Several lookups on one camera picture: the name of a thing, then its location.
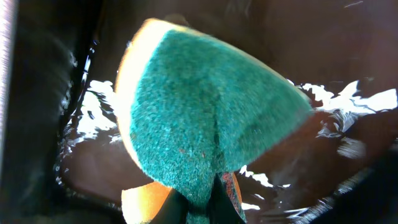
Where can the teal yellow sponge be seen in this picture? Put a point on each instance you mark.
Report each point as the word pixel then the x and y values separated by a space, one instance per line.
pixel 191 107

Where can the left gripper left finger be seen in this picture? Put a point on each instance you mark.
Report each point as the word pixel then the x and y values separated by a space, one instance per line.
pixel 173 211

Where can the black water tray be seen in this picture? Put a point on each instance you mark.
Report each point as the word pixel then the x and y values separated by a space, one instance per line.
pixel 62 160

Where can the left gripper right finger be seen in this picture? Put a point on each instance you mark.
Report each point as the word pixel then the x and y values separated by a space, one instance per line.
pixel 220 207

